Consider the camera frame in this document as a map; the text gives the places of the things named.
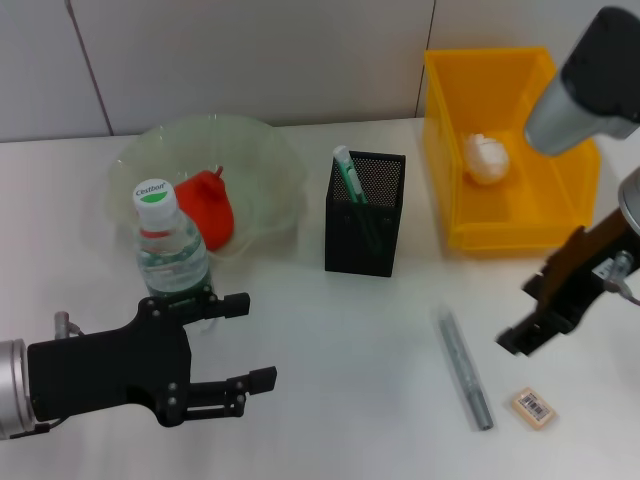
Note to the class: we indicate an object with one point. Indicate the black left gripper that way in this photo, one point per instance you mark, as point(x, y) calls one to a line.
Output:
point(110, 370)

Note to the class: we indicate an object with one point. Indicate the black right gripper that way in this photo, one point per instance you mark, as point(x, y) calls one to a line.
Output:
point(580, 270)

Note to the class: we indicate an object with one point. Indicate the grey pen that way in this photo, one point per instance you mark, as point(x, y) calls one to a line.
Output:
point(467, 375)

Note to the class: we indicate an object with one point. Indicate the beige eraser with barcode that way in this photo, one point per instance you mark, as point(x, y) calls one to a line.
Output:
point(534, 409)

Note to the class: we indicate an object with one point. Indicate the clear water bottle green label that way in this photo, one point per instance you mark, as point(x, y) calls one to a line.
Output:
point(170, 250)

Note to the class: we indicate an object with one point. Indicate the orange knitted toy fruit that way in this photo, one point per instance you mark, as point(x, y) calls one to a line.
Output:
point(210, 215)

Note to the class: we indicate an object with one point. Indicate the white paper ball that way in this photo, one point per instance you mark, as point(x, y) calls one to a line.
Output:
point(485, 157)

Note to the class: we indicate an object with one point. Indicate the green utility knife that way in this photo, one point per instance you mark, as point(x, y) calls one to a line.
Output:
point(349, 172)

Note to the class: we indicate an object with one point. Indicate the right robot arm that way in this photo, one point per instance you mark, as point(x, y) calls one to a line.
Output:
point(580, 90)

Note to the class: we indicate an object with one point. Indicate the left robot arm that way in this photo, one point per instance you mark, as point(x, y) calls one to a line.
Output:
point(12, 390)

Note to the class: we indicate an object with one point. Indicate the black mesh pen holder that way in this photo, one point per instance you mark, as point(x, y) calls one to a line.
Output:
point(385, 240)

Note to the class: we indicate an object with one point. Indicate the green glass fruit plate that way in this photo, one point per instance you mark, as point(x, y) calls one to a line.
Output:
point(265, 165)

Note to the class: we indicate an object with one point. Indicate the yellow plastic bin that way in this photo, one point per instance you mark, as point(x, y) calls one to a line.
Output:
point(545, 210)

